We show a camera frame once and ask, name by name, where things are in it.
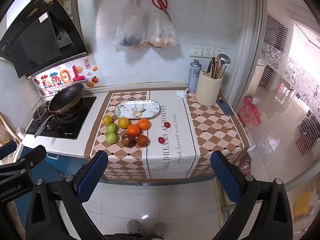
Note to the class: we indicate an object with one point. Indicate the green apple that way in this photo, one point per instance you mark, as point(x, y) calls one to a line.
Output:
point(111, 137)
point(111, 128)

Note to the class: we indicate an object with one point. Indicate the cleaver knife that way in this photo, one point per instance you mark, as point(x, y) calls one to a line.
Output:
point(224, 107)

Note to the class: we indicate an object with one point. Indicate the grey slipper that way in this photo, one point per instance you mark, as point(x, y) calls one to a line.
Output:
point(159, 228)
point(133, 227)

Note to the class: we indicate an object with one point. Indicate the dark brown tomato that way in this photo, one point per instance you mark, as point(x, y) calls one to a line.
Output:
point(142, 140)
point(128, 140)

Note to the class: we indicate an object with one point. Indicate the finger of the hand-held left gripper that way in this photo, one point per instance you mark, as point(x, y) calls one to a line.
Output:
point(7, 149)
point(32, 156)

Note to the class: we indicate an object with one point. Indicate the colourful wall stickers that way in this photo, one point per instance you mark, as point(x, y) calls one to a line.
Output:
point(65, 76)

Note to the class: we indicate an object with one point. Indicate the floral oval plate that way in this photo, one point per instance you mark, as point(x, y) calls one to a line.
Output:
point(138, 108)

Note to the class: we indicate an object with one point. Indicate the grey spray can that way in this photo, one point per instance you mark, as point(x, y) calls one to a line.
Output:
point(194, 77)

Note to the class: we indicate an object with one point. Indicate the yellow green citrus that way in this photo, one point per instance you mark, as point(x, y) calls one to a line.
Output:
point(108, 120)

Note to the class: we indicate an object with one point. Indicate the plastic bag with dark contents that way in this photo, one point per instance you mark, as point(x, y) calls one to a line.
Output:
point(130, 30)

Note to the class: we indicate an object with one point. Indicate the frosted glass sliding door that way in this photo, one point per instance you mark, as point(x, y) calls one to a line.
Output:
point(275, 80)

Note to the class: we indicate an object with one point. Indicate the black range hood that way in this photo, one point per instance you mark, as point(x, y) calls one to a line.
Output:
point(37, 42)

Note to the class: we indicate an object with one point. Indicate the orange tangerine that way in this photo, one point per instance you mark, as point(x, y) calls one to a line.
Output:
point(143, 124)
point(133, 130)

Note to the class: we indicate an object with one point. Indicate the checkered brown table mat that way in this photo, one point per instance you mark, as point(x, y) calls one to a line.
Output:
point(212, 130)

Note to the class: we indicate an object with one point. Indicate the red cherry tomato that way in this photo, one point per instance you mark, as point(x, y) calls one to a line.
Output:
point(167, 124)
point(160, 140)

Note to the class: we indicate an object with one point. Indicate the yellow orange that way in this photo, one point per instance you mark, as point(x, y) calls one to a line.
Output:
point(124, 122)

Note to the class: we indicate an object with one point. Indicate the black gas stove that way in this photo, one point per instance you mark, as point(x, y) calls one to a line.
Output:
point(75, 127)

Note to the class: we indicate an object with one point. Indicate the plastic bag with eggs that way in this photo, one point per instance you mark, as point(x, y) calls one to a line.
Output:
point(162, 32)

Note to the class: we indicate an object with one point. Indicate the white wall socket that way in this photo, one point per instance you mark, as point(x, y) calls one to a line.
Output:
point(208, 52)
point(195, 50)
point(219, 50)

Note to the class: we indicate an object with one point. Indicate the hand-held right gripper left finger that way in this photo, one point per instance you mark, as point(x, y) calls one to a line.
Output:
point(93, 175)

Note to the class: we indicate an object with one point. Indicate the cream utensil holder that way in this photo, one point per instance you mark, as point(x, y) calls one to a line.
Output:
point(207, 92)

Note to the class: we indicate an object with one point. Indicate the red patterned bag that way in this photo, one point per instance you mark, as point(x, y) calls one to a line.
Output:
point(250, 111)

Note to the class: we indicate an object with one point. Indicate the metal ladle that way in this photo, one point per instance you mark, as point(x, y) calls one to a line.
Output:
point(224, 58)

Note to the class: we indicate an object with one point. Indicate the grey water heater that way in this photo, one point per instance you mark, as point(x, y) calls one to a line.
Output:
point(67, 5)

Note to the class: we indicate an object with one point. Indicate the bundle of chopsticks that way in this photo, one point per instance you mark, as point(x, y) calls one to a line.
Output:
point(216, 68)

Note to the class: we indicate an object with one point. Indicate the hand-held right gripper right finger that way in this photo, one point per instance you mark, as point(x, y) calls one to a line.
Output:
point(225, 177)

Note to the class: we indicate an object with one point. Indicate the black wok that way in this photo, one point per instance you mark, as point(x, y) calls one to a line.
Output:
point(66, 97)

